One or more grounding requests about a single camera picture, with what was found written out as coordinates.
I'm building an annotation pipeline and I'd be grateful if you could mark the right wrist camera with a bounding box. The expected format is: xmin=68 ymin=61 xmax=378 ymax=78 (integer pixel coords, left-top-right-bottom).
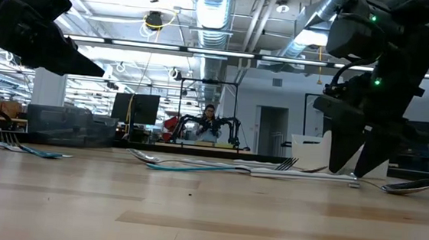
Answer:
xmin=310 ymin=92 xmax=370 ymax=130

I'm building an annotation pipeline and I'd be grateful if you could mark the black monitor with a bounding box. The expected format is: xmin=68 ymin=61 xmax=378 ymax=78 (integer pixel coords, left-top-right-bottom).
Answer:
xmin=109 ymin=90 xmax=162 ymax=127

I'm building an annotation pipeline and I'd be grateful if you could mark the silver ventilation duct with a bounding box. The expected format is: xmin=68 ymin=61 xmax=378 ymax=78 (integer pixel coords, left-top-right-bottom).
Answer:
xmin=184 ymin=0 xmax=237 ymax=102

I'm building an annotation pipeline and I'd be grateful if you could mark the dark grey plastic tray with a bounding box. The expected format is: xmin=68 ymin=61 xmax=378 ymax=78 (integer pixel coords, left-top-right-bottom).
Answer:
xmin=24 ymin=103 xmax=120 ymax=151

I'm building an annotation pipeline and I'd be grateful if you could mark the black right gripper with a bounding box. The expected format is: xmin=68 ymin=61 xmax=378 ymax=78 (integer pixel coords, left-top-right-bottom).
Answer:
xmin=327 ymin=66 xmax=426 ymax=183

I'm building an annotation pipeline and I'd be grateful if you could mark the long ceiling light bar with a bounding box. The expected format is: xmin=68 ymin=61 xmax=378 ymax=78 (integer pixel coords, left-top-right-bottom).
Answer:
xmin=62 ymin=34 xmax=429 ymax=81

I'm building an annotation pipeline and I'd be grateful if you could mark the black station frame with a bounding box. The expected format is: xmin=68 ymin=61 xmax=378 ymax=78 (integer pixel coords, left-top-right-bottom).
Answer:
xmin=175 ymin=76 xmax=241 ymax=149

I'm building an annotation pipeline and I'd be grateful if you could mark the person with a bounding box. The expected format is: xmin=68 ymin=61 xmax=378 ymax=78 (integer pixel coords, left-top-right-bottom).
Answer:
xmin=193 ymin=102 xmax=226 ymax=144

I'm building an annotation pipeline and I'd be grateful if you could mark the grey door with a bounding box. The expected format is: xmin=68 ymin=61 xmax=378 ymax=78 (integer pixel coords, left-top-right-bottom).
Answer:
xmin=256 ymin=105 xmax=290 ymax=157

